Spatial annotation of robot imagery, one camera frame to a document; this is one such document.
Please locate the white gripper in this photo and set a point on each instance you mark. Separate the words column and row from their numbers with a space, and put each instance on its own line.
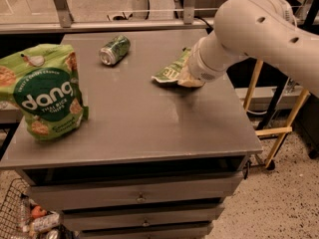
column 201, row 70

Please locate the green Kettle jalapeno chip bag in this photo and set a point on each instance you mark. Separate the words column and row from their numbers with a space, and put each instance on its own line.
column 169, row 74

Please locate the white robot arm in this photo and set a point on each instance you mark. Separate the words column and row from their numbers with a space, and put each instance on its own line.
column 260, row 29

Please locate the green Dang rice chip bag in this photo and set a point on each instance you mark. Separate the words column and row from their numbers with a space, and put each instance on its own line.
column 43, row 83

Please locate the green soda can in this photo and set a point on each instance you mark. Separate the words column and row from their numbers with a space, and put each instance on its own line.
column 114, row 50

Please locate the grey drawer cabinet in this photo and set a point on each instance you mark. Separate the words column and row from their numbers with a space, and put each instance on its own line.
column 136, row 129

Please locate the bottom grey drawer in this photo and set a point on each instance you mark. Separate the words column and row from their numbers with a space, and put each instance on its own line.
column 169, row 231

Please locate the grey drawer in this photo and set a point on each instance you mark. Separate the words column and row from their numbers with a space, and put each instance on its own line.
column 169, row 231
column 142, row 217
column 129, row 192

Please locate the middle grey drawer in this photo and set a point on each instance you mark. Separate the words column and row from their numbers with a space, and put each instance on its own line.
column 142, row 217

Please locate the top grey drawer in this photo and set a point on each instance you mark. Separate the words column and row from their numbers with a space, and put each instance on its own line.
column 129, row 192

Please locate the white packet in basket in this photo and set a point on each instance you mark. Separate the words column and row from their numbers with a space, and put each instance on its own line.
column 45, row 223

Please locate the orange fruit in basket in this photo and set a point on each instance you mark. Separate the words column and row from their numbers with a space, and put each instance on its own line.
column 38, row 212

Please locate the silver can in basket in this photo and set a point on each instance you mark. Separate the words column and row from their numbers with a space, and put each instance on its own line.
column 53, row 234

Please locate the yellow wooden frame stand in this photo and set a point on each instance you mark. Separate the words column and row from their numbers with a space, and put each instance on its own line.
column 281, row 132

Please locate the metal railing frame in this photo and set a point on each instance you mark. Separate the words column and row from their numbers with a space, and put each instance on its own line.
column 40, row 16

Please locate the black wire basket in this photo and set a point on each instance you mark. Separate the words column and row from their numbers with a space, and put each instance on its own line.
column 9, row 213

